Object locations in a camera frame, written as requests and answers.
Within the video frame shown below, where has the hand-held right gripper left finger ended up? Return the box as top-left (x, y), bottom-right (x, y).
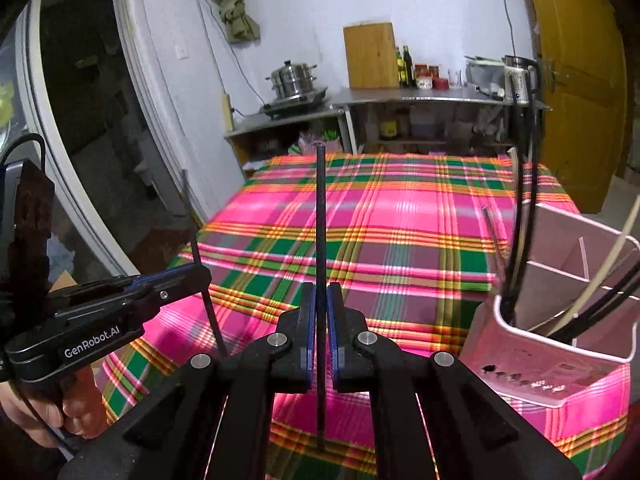
top-left (57, 282), bottom-right (317, 480)

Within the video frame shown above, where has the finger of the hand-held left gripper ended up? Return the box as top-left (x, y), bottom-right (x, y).
top-left (126, 264), bottom-right (214, 290)
top-left (149, 279), bottom-right (214, 312)

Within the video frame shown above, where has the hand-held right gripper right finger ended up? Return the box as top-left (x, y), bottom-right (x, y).
top-left (327, 282), bottom-right (583, 480)

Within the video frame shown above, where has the black chopstick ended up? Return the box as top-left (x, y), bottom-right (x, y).
top-left (572, 280), bottom-right (640, 322)
top-left (315, 143), bottom-right (327, 453)
top-left (545, 260), bottom-right (640, 339)
top-left (510, 100), bottom-right (542, 322)
top-left (181, 169), bottom-right (228, 360)
top-left (500, 100), bottom-right (531, 322)

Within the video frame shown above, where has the pink plastic utensil holder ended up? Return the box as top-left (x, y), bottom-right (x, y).
top-left (459, 200), bottom-right (640, 408)

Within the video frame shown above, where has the light wooden chopstick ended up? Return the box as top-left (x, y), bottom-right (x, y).
top-left (507, 146), bottom-right (525, 267)
top-left (542, 236), bottom-right (637, 333)

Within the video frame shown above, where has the person's left hand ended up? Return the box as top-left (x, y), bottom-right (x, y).
top-left (0, 382), bottom-right (109, 449)

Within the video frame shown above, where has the pink green plaid tablecloth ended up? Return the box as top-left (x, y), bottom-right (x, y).
top-left (97, 152), bottom-right (632, 480)

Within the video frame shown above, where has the low steel table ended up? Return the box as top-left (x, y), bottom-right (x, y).
top-left (224, 107), bottom-right (352, 173)

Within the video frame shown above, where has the pink plastic bag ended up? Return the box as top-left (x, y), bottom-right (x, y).
top-left (289, 129), bottom-right (343, 157)

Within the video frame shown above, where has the black induction cooker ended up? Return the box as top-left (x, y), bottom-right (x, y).
top-left (259, 87), bottom-right (329, 120)

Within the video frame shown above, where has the stainless steel steamer pot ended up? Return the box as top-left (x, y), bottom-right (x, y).
top-left (264, 59), bottom-right (319, 99)

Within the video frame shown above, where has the steel kitchen counter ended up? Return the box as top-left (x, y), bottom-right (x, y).
top-left (330, 85), bottom-right (552, 157)

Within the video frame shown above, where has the olive hanging cloth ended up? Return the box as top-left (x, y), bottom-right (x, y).
top-left (196, 0), bottom-right (262, 44)

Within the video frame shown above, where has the dark oil bottle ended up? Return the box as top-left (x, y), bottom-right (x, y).
top-left (396, 45), bottom-right (416, 88)

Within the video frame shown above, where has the wooden cutting board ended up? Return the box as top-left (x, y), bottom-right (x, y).
top-left (343, 22), bottom-right (400, 90)

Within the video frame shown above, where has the grey kitchen appliance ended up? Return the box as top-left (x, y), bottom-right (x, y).
top-left (464, 56), bottom-right (506, 95)

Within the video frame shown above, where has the white electric kettle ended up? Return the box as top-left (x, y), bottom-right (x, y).
top-left (502, 54), bottom-right (540, 105)

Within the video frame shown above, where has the yellow wooden door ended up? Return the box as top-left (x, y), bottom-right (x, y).
top-left (522, 0), bottom-right (629, 214)

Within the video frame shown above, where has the white door frame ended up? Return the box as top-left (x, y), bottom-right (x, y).
top-left (109, 0), bottom-right (213, 273)

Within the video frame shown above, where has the black power cord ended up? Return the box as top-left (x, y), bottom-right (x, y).
top-left (194, 0), bottom-right (267, 107)
top-left (490, 0), bottom-right (517, 57)

